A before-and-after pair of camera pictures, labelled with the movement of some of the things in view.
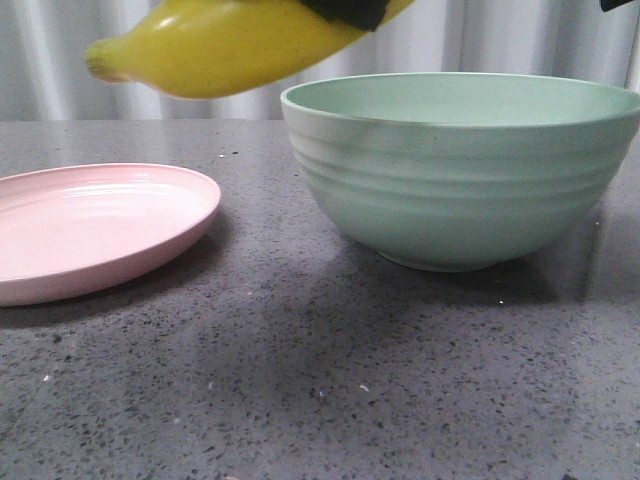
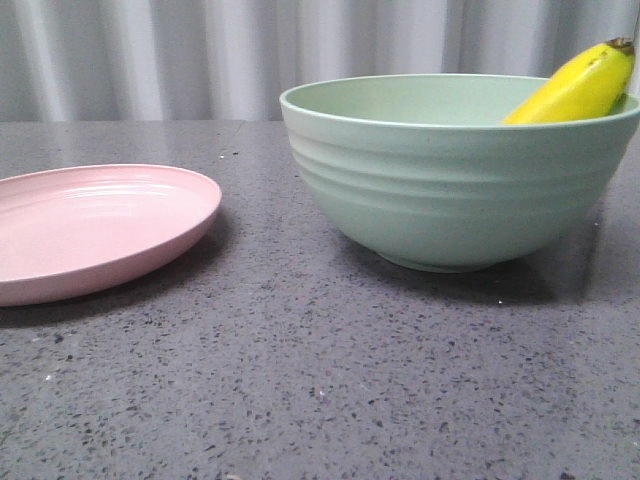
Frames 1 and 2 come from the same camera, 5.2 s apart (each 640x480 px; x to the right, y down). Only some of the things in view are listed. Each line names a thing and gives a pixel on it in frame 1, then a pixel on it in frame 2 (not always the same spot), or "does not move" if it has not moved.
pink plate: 75,230 does not move
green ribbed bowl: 459,172 does not move
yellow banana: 219,48 → 589,85
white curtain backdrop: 45,73 does not move
